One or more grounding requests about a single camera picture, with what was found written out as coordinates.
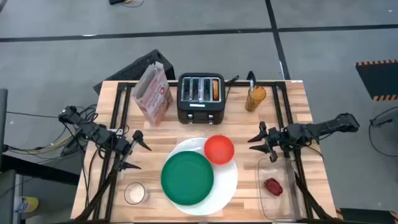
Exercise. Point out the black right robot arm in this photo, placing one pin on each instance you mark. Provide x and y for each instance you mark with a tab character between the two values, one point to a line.
326	126

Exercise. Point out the black metal table frame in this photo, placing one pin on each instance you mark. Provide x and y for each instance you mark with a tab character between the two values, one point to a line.
270	83

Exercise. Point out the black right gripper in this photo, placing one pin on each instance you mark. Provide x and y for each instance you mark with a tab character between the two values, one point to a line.
284	137

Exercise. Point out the black mat with hazard stripes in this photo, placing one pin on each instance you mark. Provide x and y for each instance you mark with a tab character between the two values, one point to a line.
379	79

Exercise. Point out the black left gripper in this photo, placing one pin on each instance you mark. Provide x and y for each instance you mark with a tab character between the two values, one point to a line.
121	146

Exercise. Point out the black four-slot toaster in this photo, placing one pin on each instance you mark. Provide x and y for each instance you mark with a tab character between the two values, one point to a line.
200	110

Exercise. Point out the green plastic plate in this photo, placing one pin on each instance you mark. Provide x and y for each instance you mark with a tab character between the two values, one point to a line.
187	178

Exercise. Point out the yellow white object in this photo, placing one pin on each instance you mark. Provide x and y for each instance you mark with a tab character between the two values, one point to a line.
28	204

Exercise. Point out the red apple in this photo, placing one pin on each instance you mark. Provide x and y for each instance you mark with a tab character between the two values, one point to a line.
273	187

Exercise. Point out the small clear drinking glass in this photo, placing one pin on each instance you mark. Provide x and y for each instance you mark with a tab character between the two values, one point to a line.
135	193

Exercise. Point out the clear rectangular plastic container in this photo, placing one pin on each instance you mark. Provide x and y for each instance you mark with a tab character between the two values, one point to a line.
280	208

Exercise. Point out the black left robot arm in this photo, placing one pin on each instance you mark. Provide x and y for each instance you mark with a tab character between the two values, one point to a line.
90	129

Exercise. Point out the red plastic bowl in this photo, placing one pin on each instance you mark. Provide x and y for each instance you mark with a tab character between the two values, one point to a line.
219	149

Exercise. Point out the black hard case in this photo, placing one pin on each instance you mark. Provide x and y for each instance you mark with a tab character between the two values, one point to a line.
136	70

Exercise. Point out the toast slice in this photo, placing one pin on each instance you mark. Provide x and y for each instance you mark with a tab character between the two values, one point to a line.
215	90

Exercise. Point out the white round woven placemat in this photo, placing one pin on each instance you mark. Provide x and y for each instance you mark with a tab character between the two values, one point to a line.
225	186

